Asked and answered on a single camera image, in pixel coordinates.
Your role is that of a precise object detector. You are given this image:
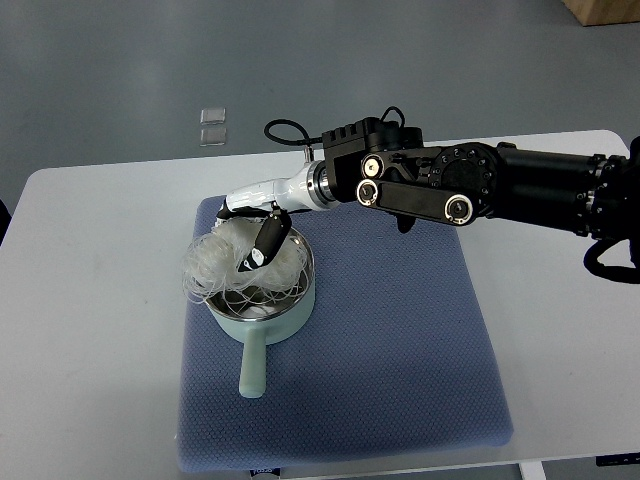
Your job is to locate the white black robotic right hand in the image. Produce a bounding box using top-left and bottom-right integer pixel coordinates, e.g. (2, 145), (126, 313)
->
(216, 161), (338, 272)

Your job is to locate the white vermicelli noodle bundle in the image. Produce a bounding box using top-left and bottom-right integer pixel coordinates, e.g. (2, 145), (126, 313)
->
(182, 218), (313, 319)

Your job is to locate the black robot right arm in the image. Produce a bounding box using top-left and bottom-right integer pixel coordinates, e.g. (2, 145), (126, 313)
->
(291, 115), (639, 284)

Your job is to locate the mint green steel pot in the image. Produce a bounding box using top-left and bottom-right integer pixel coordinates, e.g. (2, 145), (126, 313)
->
(204, 230), (315, 399)

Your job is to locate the lower clear floor tile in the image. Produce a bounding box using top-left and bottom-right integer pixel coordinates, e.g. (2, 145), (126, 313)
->
(200, 126), (227, 147)

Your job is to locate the clear floor tile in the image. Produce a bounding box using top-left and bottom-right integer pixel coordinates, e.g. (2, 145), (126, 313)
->
(200, 107), (226, 125)
(200, 126), (227, 147)

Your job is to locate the upper clear floor tile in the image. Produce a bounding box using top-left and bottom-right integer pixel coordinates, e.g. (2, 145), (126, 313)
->
(200, 107), (226, 125)

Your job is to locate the blue textured mat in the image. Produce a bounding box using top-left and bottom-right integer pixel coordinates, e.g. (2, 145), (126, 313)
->
(177, 203), (513, 472)

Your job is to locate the wooden box corner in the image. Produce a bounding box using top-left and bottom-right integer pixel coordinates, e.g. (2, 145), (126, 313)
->
(562, 0), (639, 26)

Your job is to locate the white table leg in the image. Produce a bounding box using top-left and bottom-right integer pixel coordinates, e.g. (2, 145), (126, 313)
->
(518, 461), (547, 480)

